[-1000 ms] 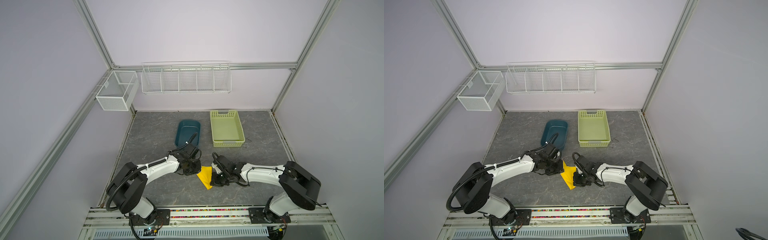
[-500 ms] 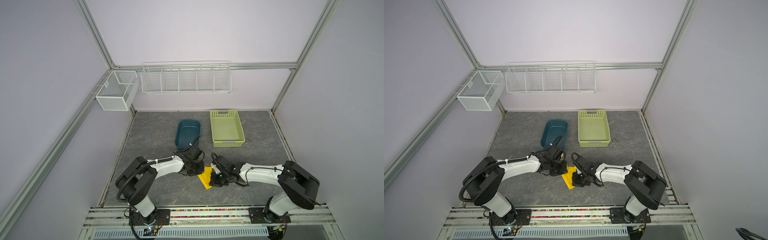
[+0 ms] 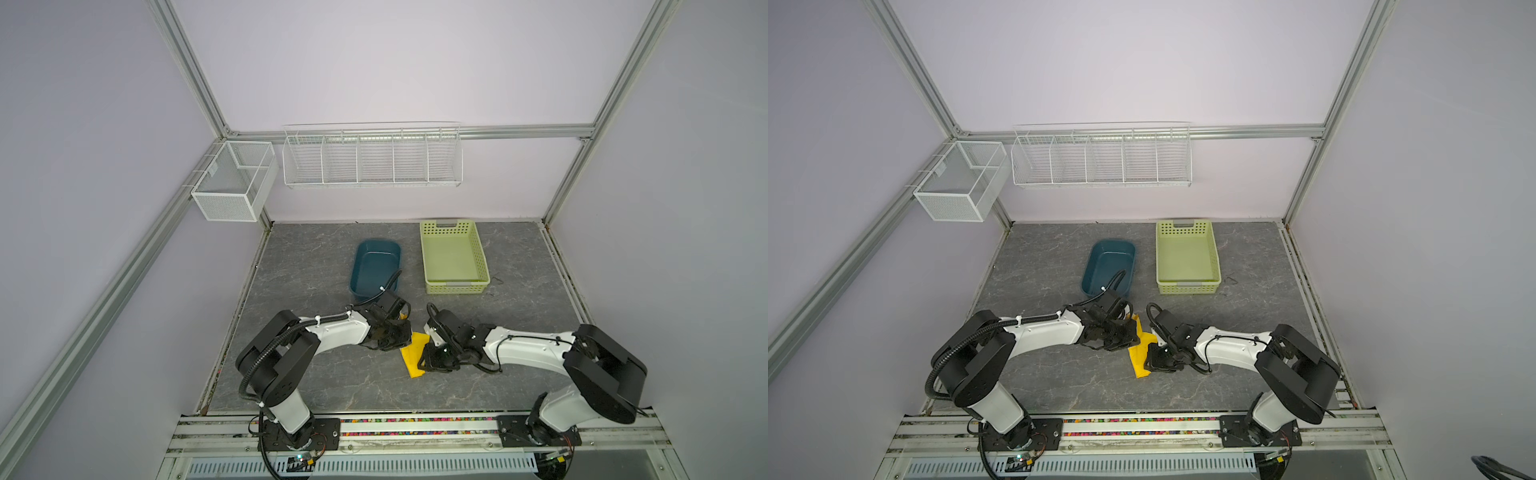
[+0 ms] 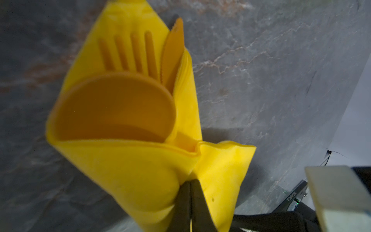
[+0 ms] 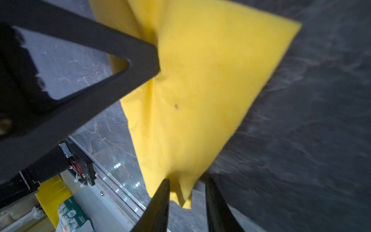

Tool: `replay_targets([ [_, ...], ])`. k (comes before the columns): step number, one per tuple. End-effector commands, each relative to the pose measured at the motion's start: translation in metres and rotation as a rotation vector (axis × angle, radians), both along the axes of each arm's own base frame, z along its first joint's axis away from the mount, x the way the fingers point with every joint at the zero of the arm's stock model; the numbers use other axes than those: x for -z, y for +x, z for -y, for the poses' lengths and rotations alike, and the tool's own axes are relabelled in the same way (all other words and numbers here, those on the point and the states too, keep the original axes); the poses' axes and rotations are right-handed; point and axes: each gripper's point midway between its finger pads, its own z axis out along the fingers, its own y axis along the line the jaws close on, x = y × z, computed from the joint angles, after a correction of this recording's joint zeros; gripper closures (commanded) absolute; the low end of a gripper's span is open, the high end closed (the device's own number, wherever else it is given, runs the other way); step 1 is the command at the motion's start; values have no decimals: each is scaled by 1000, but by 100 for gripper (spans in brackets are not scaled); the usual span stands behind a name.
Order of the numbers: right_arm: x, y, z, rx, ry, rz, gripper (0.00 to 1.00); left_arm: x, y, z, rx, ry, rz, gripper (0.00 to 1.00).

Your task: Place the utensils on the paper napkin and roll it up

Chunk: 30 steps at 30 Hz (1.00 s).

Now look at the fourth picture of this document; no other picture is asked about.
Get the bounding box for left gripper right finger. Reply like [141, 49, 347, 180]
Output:
[191, 179, 217, 232]

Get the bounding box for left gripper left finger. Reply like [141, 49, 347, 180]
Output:
[166, 181, 191, 232]

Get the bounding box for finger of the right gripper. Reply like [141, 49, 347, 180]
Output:
[230, 211, 322, 232]

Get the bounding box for yellow paper napkin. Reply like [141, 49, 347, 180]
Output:
[46, 1, 256, 232]

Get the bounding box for orange plastic spoon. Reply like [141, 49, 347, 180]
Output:
[46, 72, 176, 143]

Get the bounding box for orange plastic fork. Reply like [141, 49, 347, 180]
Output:
[114, 31, 160, 82]

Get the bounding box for orange plastic knife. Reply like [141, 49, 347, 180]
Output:
[161, 17, 185, 94]

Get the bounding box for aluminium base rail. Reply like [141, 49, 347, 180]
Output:
[272, 180, 308, 213]

